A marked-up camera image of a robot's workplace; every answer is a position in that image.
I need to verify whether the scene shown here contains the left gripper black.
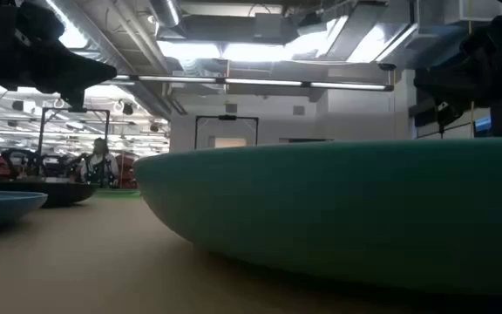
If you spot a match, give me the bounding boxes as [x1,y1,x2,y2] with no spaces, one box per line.
[0,0,118,113]

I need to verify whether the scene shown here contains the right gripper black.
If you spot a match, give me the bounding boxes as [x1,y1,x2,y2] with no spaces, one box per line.
[413,12,502,129]

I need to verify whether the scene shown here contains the teal plastic plate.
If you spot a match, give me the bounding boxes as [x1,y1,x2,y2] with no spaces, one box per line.
[132,138,502,298]

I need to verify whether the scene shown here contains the person beside red bins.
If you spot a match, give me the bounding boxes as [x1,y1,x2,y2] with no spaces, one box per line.
[79,137,121,189]

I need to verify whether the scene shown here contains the red storage bins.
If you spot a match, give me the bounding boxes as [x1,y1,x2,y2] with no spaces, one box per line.
[115,154,139,190]

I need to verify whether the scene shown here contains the black plastic plate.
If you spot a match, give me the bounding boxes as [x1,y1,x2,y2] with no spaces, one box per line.
[0,179,98,209]

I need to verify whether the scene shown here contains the blue plastic plate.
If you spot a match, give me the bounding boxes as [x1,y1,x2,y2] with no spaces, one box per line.
[0,190,49,229]

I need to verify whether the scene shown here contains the long ceiling light strip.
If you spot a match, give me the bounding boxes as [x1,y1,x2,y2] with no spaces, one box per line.
[110,74,395,92]

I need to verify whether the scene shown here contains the large black metal frame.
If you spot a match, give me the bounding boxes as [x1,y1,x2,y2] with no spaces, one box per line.
[37,107,112,189]

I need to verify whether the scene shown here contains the yellow hanging cable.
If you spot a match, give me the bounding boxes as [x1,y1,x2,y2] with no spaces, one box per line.
[467,0,476,132]

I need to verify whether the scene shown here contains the silver ventilation duct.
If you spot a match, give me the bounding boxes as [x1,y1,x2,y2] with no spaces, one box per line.
[148,0,182,30]

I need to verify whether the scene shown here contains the small black metal frame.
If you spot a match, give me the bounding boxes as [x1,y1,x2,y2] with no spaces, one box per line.
[194,114,260,151]

